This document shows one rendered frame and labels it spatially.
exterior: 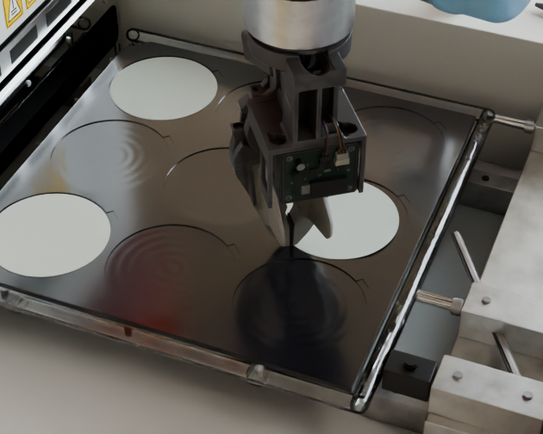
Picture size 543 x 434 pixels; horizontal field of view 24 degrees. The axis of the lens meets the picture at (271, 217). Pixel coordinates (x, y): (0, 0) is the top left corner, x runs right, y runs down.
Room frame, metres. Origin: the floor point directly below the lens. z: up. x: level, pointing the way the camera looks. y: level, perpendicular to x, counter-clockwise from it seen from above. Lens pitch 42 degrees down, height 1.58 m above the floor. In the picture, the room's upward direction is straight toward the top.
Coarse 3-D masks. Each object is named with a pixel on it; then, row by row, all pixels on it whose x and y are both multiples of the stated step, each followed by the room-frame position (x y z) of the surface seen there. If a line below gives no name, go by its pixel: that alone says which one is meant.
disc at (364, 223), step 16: (368, 192) 0.80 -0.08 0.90; (288, 208) 0.78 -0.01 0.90; (336, 208) 0.77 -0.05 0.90; (352, 208) 0.77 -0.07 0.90; (368, 208) 0.77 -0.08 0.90; (384, 208) 0.77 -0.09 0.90; (336, 224) 0.76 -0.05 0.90; (352, 224) 0.76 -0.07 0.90; (368, 224) 0.76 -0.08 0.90; (384, 224) 0.76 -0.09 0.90; (304, 240) 0.74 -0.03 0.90; (320, 240) 0.74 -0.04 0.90; (336, 240) 0.74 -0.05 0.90; (352, 240) 0.74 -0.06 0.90; (368, 240) 0.74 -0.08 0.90; (384, 240) 0.74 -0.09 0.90; (320, 256) 0.72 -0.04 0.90; (336, 256) 0.72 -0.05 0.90; (352, 256) 0.72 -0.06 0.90
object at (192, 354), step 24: (0, 288) 0.68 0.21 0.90; (24, 312) 0.66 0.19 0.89; (48, 312) 0.66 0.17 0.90; (72, 312) 0.66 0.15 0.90; (120, 336) 0.63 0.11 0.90; (144, 336) 0.63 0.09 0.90; (192, 360) 0.61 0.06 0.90; (216, 360) 0.61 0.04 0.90; (240, 360) 0.61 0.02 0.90; (264, 384) 0.59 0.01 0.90; (288, 384) 0.59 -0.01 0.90; (312, 384) 0.58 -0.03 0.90; (360, 408) 0.57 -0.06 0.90
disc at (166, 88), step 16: (144, 64) 0.98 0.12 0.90; (160, 64) 0.98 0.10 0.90; (176, 64) 0.98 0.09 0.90; (192, 64) 0.98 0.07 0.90; (128, 80) 0.96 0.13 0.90; (144, 80) 0.96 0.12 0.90; (160, 80) 0.96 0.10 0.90; (176, 80) 0.96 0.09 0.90; (192, 80) 0.96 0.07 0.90; (208, 80) 0.96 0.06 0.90; (112, 96) 0.93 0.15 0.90; (128, 96) 0.93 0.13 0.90; (144, 96) 0.93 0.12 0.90; (160, 96) 0.93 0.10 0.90; (176, 96) 0.93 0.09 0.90; (192, 96) 0.93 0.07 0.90; (208, 96) 0.93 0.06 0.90; (128, 112) 0.91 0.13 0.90; (144, 112) 0.91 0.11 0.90; (160, 112) 0.91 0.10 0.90; (176, 112) 0.91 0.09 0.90; (192, 112) 0.91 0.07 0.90
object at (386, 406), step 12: (384, 396) 0.62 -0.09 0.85; (396, 396) 0.62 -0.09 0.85; (408, 396) 0.62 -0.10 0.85; (372, 408) 0.62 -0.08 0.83; (384, 408) 0.62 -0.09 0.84; (396, 408) 0.61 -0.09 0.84; (408, 408) 0.61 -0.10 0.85; (420, 408) 0.61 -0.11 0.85; (384, 420) 0.62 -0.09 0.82; (396, 420) 0.61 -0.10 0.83; (408, 420) 0.61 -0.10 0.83; (420, 420) 0.61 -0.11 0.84; (420, 432) 0.61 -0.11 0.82
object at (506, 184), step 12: (468, 180) 0.87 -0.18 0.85; (480, 180) 0.87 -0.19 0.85; (492, 180) 0.87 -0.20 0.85; (504, 180) 0.87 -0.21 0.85; (516, 180) 0.87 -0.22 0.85; (444, 192) 0.88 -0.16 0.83; (468, 192) 0.87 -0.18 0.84; (480, 192) 0.87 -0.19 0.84; (492, 192) 0.86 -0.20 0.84; (504, 192) 0.86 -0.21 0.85; (468, 204) 0.87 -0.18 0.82; (480, 204) 0.87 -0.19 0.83; (492, 204) 0.86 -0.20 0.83; (504, 204) 0.86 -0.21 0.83
